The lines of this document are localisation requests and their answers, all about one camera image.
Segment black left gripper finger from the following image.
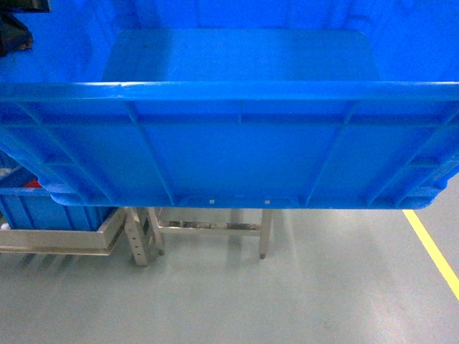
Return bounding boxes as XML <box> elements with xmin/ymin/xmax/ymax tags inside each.
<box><xmin>1</xmin><ymin>0</ymin><xmax>50</xmax><ymax>57</ymax></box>

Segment large blue plastic crate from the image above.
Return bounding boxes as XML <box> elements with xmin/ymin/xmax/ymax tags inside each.
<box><xmin>1</xmin><ymin>1</ymin><xmax>458</xmax><ymax>209</ymax></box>

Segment stainless steel roller shelf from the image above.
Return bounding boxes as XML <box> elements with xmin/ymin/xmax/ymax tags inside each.
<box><xmin>1</xmin><ymin>208</ymin><xmax>273</xmax><ymax>266</ymax></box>

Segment small blue bin red items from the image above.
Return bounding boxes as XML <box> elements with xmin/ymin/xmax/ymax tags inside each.
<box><xmin>1</xmin><ymin>152</ymin><xmax>114</xmax><ymax>231</ymax></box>

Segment yellow floor line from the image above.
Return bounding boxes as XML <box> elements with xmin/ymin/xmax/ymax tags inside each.
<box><xmin>402</xmin><ymin>209</ymin><xmax>458</xmax><ymax>300</ymax></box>

